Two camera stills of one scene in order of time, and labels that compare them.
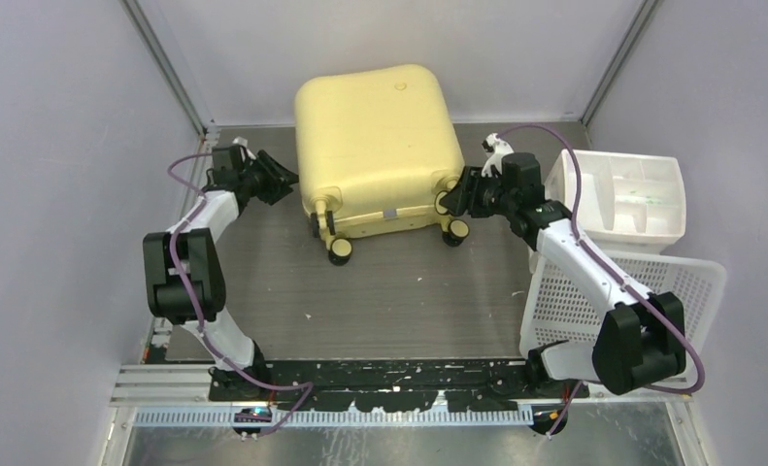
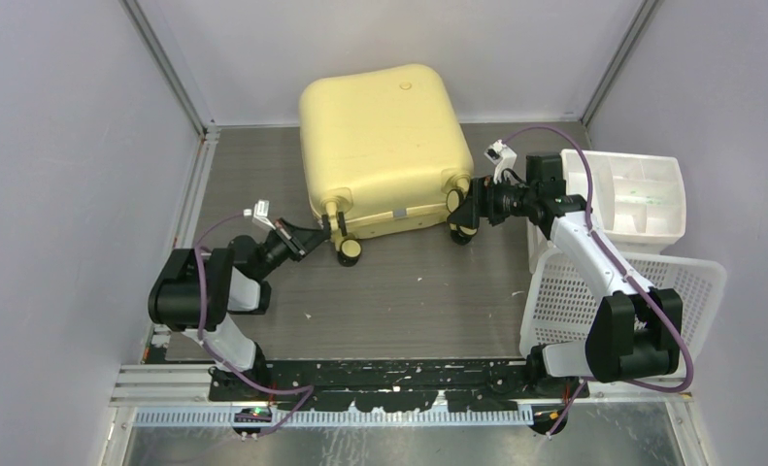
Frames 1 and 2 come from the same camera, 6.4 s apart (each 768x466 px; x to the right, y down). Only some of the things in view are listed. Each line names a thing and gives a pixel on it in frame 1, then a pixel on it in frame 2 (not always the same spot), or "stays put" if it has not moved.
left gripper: (277, 192) → (311, 238)
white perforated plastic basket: (558, 308) stays put
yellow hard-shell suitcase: (376, 146) stays put
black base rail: (392, 385) stays put
